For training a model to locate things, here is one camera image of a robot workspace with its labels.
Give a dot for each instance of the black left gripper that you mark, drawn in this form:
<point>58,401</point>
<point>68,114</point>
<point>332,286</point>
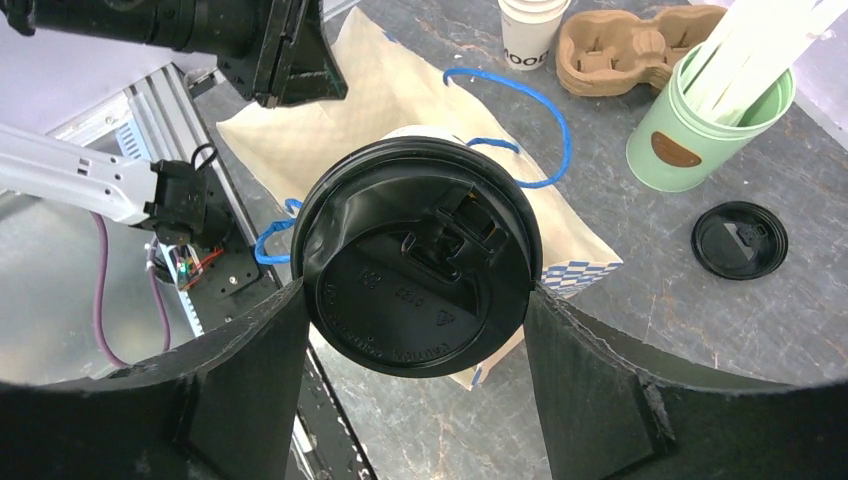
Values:
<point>275,52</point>

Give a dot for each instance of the black spare cup lid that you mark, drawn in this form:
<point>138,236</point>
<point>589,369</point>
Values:
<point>739,240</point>

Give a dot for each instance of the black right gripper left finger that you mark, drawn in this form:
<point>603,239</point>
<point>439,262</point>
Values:
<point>122,426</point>

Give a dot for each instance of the aluminium frame rail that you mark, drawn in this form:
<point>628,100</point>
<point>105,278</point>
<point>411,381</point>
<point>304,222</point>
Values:
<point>151,119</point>

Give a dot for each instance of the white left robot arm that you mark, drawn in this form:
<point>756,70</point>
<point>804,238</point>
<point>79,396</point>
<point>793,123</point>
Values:
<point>168,197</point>

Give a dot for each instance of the stack of white paper cups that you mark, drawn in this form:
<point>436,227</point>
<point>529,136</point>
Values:
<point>528,30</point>

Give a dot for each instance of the white paper-wrapped straws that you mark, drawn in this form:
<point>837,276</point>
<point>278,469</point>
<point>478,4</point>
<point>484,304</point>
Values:
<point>751,47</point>

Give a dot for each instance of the green straw holder cup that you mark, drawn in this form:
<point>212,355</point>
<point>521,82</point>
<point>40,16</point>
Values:
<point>673,149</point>

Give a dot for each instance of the checkered paper takeout bag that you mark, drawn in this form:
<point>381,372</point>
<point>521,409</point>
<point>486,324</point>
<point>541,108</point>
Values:
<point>289,149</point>

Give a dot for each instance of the brown cardboard cup carrier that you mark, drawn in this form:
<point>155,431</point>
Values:
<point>604,53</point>

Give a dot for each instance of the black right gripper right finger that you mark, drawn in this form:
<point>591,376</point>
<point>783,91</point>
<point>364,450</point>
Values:
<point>613,407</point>

